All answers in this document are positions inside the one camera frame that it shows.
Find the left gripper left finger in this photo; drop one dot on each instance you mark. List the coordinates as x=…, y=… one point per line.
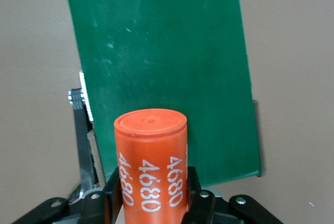
x=94, y=208

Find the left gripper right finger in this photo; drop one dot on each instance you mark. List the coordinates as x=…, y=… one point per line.
x=201, y=208

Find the orange cylinder white print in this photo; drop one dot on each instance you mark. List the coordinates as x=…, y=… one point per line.
x=151, y=156

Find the green conveyor belt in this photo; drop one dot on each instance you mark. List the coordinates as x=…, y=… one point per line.
x=161, y=51

